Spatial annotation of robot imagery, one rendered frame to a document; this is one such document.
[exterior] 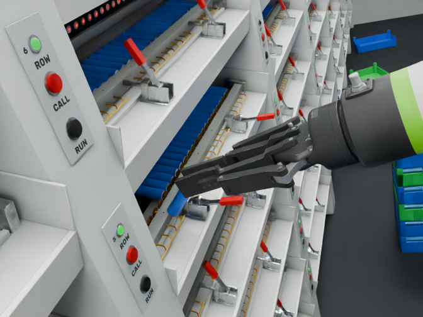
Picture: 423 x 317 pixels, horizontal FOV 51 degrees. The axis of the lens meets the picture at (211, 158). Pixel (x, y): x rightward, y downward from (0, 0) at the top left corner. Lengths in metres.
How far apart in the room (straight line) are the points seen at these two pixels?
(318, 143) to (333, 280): 1.37
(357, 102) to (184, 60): 0.33
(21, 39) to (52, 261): 0.18
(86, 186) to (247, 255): 0.52
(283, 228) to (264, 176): 0.73
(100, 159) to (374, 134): 0.27
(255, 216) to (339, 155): 0.49
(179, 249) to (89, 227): 0.24
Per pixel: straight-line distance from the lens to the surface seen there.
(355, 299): 1.78
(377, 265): 1.89
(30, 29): 0.39
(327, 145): 0.50
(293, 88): 1.53
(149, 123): 0.55
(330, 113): 0.50
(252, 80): 1.05
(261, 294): 1.07
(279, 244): 1.18
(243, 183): 0.53
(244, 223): 0.95
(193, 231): 0.66
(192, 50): 0.77
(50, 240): 0.41
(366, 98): 0.49
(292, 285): 1.34
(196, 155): 0.78
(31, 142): 0.37
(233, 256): 0.88
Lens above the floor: 1.34
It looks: 29 degrees down
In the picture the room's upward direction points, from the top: 16 degrees counter-clockwise
